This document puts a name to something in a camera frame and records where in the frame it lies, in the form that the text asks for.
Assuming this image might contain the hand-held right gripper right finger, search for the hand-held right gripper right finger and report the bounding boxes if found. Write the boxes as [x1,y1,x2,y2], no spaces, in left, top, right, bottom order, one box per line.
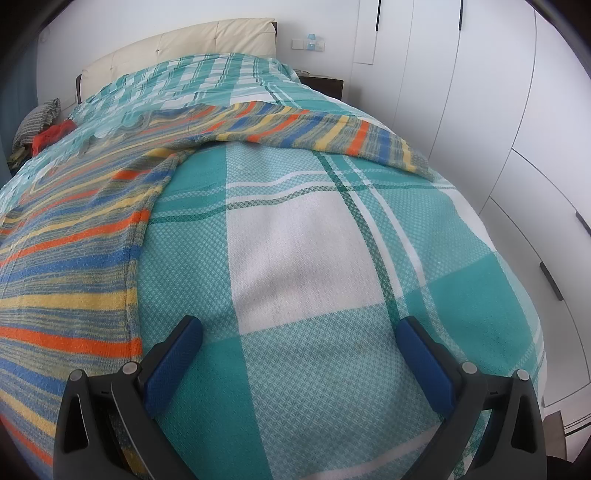
[396,316,548,480]

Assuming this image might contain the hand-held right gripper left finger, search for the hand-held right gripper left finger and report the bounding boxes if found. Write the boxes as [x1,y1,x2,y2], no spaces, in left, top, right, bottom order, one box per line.
[53,315,204,480]

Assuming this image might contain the striped knit garment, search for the striped knit garment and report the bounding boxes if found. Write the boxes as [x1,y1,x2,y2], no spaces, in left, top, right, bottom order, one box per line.
[0,102,435,467]

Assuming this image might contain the teal plaid blanket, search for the teal plaid blanket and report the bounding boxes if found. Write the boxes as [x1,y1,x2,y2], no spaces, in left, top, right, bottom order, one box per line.
[0,52,548,480]

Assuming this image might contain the red cloth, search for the red cloth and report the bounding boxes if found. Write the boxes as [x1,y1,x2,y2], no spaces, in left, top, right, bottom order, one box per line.
[31,120,77,155]

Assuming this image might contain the white wardrobe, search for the white wardrobe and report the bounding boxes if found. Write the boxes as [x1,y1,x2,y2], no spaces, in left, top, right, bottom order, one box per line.
[342,0,591,416]

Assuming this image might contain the grey checked cloth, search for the grey checked cloth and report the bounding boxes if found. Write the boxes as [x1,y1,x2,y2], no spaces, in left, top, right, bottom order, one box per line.
[11,98,62,158]

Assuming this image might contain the dark wooden nightstand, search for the dark wooden nightstand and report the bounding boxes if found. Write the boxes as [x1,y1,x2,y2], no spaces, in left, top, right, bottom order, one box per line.
[300,74,345,100]

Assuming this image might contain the cream padded headboard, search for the cream padded headboard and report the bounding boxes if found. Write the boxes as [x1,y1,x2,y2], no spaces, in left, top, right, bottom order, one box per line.
[74,17,278,104]

